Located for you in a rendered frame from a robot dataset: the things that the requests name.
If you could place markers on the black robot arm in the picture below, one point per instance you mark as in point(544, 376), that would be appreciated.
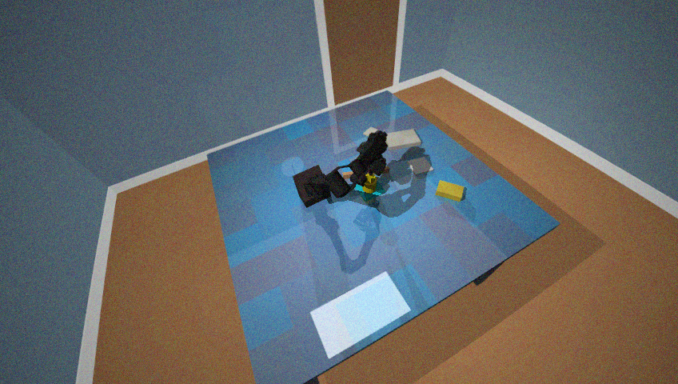
point(319, 185)

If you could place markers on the beige rectangular block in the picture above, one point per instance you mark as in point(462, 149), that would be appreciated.
point(401, 139)

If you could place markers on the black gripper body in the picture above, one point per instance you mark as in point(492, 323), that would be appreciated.
point(362, 179)

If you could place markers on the yellow rectangular block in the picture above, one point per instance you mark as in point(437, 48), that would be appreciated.
point(449, 190)

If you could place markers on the white flat square tile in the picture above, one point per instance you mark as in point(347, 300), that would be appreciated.
point(419, 165)

